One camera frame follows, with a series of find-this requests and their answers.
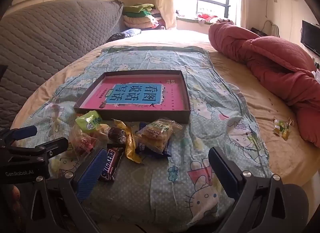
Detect grey quilted headboard cover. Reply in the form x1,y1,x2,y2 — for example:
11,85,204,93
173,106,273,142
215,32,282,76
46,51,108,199
0,0,124,129

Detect brown roll cake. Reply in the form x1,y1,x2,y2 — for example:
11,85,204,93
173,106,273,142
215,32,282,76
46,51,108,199
108,126,127,144

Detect red snack packet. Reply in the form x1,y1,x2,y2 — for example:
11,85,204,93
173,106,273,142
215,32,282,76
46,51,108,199
68,125,100,159

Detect cartoon cat printed blanket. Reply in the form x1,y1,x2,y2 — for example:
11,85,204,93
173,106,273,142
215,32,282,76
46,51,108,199
15,46,273,232

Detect black television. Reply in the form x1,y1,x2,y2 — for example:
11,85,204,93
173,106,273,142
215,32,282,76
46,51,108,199
300,20,320,57

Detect brown chocolate bar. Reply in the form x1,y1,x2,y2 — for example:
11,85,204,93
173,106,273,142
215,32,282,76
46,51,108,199
99,147,125,182

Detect blue snack packet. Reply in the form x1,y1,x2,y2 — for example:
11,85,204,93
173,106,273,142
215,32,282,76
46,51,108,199
135,121,173,158

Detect green snack packet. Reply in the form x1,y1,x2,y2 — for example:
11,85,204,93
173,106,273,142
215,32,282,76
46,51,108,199
75,110,103,132

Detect green folded blanket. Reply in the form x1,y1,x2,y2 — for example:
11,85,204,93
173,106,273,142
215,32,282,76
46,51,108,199
124,3,155,13

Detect small mooncake packet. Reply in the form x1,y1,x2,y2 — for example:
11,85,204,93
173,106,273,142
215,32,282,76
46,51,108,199
96,123,112,139

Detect pink book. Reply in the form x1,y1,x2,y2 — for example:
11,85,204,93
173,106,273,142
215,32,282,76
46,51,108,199
82,76,185,111

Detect green label pastry packet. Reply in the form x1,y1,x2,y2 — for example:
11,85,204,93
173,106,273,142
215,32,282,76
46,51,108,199
135,118,184,154

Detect cream pink folded quilt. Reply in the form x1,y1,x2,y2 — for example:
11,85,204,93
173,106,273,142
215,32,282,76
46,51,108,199
122,11,166,30

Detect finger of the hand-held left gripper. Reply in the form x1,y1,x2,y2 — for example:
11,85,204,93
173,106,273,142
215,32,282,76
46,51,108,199
0,126,38,146
7,137,68,157

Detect yellow snack packet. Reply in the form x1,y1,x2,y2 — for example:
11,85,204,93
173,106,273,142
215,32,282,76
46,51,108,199
112,119,143,164

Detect grey cardboard box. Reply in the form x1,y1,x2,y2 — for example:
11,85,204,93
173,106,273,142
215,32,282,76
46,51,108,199
73,70,191,124

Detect red quilt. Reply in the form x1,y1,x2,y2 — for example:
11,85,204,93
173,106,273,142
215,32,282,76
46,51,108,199
208,22,320,148

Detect dark patterned pillow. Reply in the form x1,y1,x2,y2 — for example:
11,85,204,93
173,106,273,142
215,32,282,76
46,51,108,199
106,28,142,43

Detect yellow green candy wrapper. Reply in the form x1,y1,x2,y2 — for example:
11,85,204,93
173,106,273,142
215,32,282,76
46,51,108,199
273,117,295,140

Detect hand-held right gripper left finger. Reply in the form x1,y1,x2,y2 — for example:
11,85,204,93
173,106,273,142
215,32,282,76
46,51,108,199
31,148,108,233

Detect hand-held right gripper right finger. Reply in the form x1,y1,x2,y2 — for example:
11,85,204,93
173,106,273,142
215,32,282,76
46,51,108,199
209,146,284,233

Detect clothes on windowsill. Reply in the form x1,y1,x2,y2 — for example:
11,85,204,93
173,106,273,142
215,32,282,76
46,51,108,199
196,12,235,25

